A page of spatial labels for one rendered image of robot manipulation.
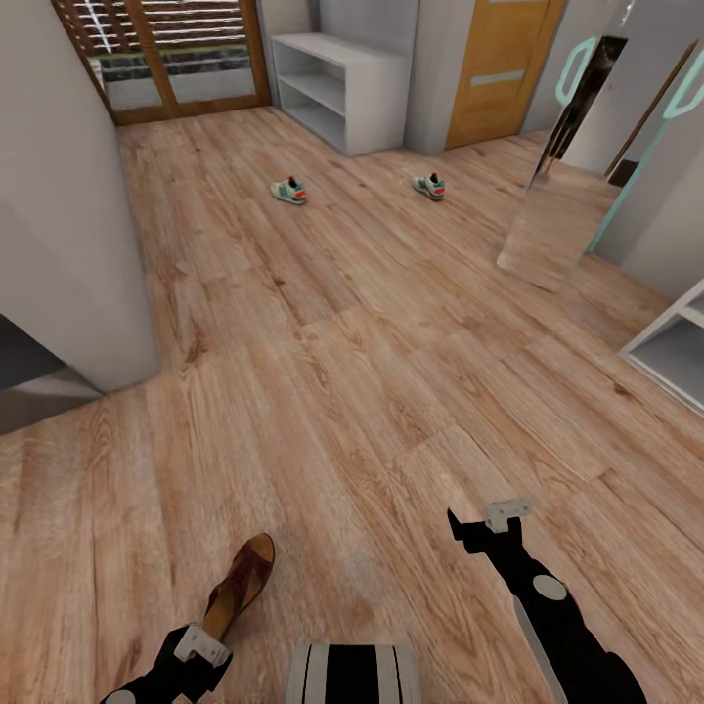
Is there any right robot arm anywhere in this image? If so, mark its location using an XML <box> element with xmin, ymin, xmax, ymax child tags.
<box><xmin>447</xmin><ymin>499</ymin><xmax>647</xmax><ymax>704</ymax></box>

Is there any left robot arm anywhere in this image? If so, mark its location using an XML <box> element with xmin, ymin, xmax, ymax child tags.
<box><xmin>101</xmin><ymin>625</ymin><xmax>233</xmax><ymax>704</ymax></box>

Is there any gym shoe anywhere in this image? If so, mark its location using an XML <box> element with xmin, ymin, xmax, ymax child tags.
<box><xmin>271</xmin><ymin>175</ymin><xmax>307</xmax><ymax>204</ymax></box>
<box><xmin>412</xmin><ymin>173</ymin><xmax>445</xmax><ymax>200</ymax></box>

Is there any sandal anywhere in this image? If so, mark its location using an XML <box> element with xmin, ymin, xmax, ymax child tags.
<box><xmin>198</xmin><ymin>533</ymin><xmax>275</xmax><ymax>642</ymax></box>

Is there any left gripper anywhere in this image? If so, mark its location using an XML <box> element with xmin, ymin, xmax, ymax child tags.
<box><xmin>153</xmin><ymin>627</ymin><xmax>233</xmax><ymax>704</ymax></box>

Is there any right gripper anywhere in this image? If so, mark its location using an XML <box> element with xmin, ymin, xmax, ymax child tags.
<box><xmin>447</xmin><ymin>509</ymin><xmax>523</xmax><ymax>569</ymax></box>

